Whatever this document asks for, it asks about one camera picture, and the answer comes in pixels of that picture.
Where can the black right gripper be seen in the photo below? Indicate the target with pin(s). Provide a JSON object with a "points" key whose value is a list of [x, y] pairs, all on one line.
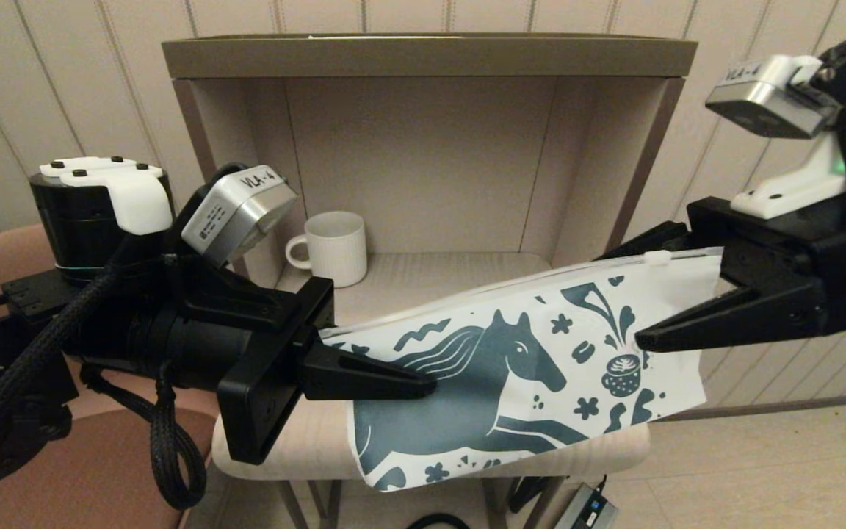
{"points": [[783, 250]]}

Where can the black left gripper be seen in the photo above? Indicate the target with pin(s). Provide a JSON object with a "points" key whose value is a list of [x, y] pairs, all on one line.
{"points": [[261, 397]]}

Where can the white horse-print zip pouch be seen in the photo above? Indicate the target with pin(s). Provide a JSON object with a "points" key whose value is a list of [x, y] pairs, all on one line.
{"points": [[511, 353]]}

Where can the white ribbed ceramic mug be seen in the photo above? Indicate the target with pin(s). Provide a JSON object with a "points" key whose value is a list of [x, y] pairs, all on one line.
{"points": [[338, 253]]}

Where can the beige wooden hutch desk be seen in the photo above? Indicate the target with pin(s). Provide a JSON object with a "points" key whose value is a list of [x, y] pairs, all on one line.
{"points": [[423, 147]]}

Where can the grey power adapter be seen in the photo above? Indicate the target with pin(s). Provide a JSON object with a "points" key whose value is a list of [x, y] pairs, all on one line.
{"points": [[584, 510]]}

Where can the pink upholstered chair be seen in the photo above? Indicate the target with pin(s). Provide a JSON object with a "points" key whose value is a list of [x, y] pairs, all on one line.
{"points": [[100, 485]]}

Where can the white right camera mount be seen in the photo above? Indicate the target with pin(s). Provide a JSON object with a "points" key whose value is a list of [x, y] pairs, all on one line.
{"points": [[805, 184]]}

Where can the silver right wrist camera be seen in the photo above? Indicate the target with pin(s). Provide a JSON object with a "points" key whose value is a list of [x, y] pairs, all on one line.
{"points": [[768, 95]]}

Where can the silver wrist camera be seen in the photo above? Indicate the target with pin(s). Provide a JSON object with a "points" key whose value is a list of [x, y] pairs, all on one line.
{"points": [[768, 95], [239, 213]]}

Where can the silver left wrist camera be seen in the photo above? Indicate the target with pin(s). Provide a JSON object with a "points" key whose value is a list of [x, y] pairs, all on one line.
{"points": [[239, 213]]}

